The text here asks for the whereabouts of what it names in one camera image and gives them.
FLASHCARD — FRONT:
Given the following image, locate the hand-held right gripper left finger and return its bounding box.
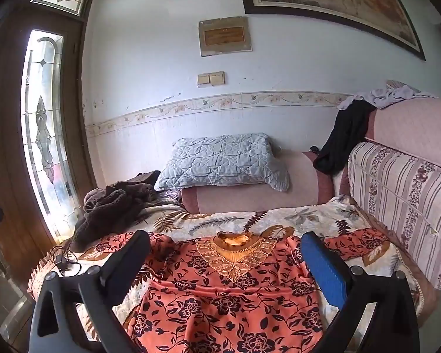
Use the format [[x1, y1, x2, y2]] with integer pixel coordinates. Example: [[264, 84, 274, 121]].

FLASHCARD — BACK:
[[29, 230, 151, 353]]

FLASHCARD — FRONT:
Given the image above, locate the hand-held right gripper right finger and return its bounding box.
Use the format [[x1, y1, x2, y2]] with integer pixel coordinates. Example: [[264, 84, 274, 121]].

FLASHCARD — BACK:
[[300, 231, 420, 353]]

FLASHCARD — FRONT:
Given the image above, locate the orange floral garment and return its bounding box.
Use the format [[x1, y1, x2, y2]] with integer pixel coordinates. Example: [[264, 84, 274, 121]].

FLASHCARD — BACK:
[[96, 227, 390, 353]]

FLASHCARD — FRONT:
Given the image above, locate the brown fleece garment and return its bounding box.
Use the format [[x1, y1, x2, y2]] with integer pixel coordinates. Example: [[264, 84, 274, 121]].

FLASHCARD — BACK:
[[71, 176, 162, 252]]

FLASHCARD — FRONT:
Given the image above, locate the purple striped cloth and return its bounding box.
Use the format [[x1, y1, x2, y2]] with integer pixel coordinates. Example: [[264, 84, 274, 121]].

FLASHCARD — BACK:
[[155, 189, 184, 203]]

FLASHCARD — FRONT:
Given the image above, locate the wooden stained glass door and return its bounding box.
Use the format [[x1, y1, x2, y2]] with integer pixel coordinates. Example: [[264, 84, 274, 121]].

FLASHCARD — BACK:
[[0, 18, 98, 291]]

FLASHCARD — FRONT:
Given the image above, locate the leaf print fleece blanket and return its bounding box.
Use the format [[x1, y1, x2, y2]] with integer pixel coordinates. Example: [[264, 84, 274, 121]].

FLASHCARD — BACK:
[[27, 195, 423, 353]]

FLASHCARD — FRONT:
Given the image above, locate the striped floral sofa cushion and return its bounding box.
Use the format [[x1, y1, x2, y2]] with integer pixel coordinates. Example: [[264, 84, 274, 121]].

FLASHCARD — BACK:
[[347, 141, 441, 291]]

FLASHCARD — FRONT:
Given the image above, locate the pink sofa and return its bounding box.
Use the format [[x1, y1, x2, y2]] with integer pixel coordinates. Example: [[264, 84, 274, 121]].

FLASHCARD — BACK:
[[180, 97, 441, 335]]

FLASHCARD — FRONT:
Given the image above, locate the black garment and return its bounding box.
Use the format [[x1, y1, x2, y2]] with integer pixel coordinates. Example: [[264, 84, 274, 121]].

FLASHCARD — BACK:
[[313, 100, 376, 174]]

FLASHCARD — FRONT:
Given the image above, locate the grey quilted pillow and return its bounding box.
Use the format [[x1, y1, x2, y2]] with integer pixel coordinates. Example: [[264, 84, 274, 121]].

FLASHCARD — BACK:
[[153, 133, 291, 192]]

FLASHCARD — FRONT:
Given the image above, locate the lavender garment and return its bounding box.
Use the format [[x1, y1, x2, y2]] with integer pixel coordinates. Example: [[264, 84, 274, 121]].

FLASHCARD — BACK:
[[338, 80, 439, 111]]

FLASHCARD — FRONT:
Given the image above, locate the black charger with cable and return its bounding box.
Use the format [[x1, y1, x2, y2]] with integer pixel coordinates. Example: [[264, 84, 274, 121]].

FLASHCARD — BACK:
[[49, 246, 82, 276]]

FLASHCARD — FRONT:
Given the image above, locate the framed wall plaque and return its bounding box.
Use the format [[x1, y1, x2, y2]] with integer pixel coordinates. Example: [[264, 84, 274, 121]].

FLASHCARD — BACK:
[[198, 16, 252, 57]]

